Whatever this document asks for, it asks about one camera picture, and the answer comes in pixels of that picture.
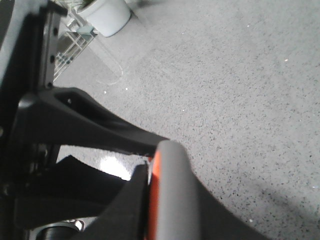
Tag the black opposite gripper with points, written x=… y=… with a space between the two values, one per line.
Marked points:
x=36 y=119

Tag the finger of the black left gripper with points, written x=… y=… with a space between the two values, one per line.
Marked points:
x=125 y=218

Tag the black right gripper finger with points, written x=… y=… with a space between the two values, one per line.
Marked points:
x=217 y=223

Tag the grey orange handled scissors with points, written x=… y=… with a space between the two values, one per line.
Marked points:
x=174 y=212

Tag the white plant pot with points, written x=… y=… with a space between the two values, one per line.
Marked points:
x=107 y=16

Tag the white wire rack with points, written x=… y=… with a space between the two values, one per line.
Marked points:
x=74 y=36

